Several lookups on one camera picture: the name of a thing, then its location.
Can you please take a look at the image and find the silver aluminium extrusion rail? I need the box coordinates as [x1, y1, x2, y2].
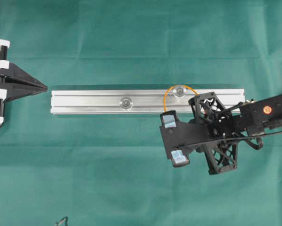
[50, 88, 246, 116]

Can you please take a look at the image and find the yellow rubber band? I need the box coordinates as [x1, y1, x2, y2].
[163, 85, 199, 112]

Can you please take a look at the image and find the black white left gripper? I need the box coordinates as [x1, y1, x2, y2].
[0, 39, 48, 127]

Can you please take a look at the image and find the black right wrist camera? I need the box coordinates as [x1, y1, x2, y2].
[159, 111, 211, 167]

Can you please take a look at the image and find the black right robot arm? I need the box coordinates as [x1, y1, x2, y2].
[189, 92, 282, 175]

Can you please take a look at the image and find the green table cloth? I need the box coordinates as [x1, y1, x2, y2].
[0, 0, 282, 226]

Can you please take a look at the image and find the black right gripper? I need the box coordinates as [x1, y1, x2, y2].
[188, 92, 241, 175]

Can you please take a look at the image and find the silver grooved shaft pulley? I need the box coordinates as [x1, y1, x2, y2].
[172, 85, 186, 98]
[119, 97, 133, 110]

